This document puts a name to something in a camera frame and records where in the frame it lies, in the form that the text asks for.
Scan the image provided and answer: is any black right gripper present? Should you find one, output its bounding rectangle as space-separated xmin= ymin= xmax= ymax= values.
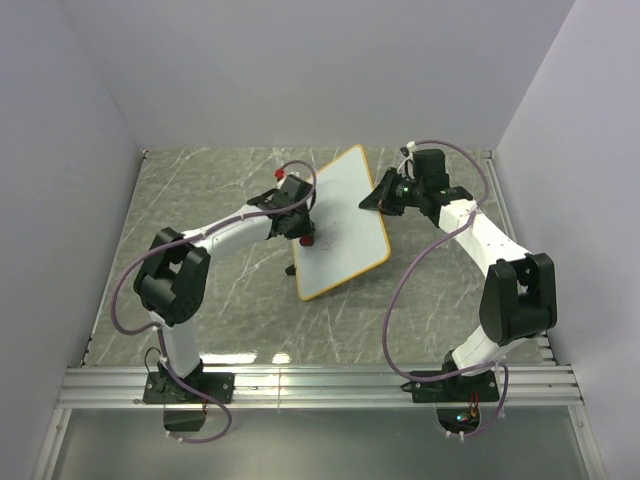
xmin=357 ymin=168 xmax=423 ymax=217

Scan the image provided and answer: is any red whiteboard eraser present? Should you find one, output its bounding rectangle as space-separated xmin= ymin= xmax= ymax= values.
xmin=299 ymin=235 xmax=315 ymax=247

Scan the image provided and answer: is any yellow framed whiteboard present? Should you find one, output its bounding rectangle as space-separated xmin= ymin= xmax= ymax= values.
xmin=292 ymin=145 xmax=391 ymax=301

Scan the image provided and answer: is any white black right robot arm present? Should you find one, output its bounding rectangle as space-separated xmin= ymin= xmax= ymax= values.
xmin=359 ymin=141 xmax=557 ymax=401

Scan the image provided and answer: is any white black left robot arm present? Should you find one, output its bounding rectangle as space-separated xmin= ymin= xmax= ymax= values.
xmin=134 ymin=170 xmax=316 ymax=402

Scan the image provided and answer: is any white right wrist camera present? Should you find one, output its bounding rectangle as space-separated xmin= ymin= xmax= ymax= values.
xmin=397 ymin=141 xmax=417 ymax=180

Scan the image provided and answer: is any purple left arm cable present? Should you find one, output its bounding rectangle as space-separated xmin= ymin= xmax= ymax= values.
xmin=112 ymin=159 xmax=318 ymax=444

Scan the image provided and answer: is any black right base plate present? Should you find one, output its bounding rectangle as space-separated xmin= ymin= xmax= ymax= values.
xmin=401 ymin=371 xmax=500 ymax=404

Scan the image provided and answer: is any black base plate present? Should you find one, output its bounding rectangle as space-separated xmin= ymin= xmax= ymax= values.
xmin=142 ymin=372 xmax=235 ymax=405
xmin=401 ymin=371 xmax=500 ymax=404

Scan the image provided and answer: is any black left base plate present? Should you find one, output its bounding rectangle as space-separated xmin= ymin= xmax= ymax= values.
xmin=142 ymin=372 xmax=235 ymax=405

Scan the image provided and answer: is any aluminium front rail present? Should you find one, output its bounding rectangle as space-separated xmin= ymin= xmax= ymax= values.
xmin=56 ymin=365 xmax=583 ymax=410

